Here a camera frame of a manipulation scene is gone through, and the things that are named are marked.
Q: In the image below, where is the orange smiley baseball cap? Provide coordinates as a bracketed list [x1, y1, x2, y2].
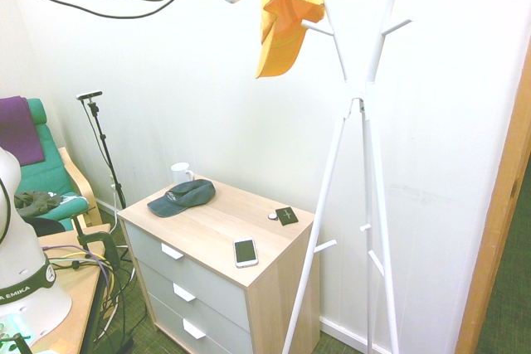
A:
[255, 0, 327, 80]

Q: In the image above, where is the navy blue baseball cap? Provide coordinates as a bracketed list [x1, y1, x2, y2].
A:
[147, 178, 217, 219]

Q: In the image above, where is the white coat rack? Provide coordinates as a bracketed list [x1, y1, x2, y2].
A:
[281, 0, 414, 354]

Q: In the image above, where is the white mug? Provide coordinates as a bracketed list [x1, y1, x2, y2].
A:
[170, 162, 196, 185]

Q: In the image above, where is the black wallet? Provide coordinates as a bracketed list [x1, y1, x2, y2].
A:
[275, 206, 299, 227]

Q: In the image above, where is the wooden dresser with grey drawers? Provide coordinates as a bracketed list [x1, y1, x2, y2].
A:
[117, 175, 321, 354]

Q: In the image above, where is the white smartphone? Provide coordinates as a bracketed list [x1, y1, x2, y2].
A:
[233, 237, 260, 269]

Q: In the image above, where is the purple cloth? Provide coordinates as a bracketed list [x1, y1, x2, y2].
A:
[0, 95, 46, 167]

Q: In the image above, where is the green wooden armchair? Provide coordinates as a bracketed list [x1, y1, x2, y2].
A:
[0, 98, 103, 230]

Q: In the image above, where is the dark green metal clamp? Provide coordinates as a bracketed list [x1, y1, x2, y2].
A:
[70, 212, 121, 268]

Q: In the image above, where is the dark olive garment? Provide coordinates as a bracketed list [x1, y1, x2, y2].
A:
[14, 190, 63, 216]

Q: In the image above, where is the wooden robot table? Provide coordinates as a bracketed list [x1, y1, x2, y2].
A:
[24, 223, 113, 354]

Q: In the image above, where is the black camera tripod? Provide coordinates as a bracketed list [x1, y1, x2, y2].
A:
[85, 99, 128, 210]

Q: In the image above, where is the purple cable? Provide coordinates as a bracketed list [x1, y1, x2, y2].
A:
[44, 245, 117, 289]

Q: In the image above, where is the yellow cable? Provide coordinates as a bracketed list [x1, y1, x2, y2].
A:
[44, 250, 116, 291]

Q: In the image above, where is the wooden door frame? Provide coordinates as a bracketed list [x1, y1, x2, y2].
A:
[454, 38, 531, 354]

